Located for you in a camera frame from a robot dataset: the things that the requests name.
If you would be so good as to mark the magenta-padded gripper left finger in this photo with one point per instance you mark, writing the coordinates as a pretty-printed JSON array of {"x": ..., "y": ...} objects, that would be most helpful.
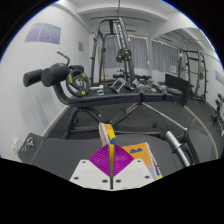
[{"x": 90, "y": 173}]

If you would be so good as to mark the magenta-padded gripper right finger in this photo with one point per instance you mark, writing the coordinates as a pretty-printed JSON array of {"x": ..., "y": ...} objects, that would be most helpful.
[{"x": 133, "y": 173}]

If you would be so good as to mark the yellow orange blue printed towel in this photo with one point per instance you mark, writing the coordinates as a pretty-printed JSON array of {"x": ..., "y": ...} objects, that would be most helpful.
[{"x": 143, "y": 154}]

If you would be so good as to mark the silver barbell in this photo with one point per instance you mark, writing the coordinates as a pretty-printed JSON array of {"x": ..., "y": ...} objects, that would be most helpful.
[{"x": 173, "y": 145}]

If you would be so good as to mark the small metal key bunch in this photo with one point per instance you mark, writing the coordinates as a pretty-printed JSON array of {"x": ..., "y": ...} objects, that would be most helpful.
[{"x": 28, "y": 145}]

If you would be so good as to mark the black bench with roller pads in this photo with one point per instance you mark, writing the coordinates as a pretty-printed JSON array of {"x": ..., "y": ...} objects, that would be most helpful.
[{"x": 110, "y": 96}]

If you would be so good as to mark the black yellow-marked weight plate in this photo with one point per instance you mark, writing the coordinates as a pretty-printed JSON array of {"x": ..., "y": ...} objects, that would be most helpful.
[{"x": 71, "y": 84}]

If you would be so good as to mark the black box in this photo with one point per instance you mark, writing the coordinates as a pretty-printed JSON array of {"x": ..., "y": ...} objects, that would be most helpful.
[{"x": 178, "y": 88}]

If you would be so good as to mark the dumbbell rack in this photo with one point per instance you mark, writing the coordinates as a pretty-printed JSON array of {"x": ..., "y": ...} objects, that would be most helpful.
[{"x": 218, "y": 115}]

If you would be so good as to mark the black power rack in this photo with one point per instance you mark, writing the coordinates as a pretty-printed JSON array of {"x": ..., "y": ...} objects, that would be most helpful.
[{"x": 200, "y": 76}]

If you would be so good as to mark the small black yellow weight plate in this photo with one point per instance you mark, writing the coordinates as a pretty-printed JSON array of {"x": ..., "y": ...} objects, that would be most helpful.
[{"x": 124, "y": 55}]

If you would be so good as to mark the narrow grey window curtain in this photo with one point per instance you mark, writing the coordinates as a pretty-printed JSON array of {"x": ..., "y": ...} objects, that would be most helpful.
[{"x": 165, "y": 56}]

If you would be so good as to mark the wide grey window curtain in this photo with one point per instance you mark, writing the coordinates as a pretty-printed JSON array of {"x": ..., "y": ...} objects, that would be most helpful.
[{"x": 140, "y": 51}]

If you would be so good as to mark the white wall socket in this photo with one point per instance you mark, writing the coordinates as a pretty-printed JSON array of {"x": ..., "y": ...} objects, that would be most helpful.
[{"x": 15, "y": 146}]

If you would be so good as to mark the small brown wall frame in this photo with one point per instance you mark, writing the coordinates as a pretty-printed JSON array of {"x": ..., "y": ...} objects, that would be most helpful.
[{"x": 80, "y": 46}]

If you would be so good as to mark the small purple wall poster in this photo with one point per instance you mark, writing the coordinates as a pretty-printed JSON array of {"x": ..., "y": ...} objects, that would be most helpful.
[{"x": 220, "y": 78}]

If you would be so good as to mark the large purple wall poster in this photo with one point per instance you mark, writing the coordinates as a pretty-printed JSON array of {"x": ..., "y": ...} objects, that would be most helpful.
[{"x": 43, "y": 32}]

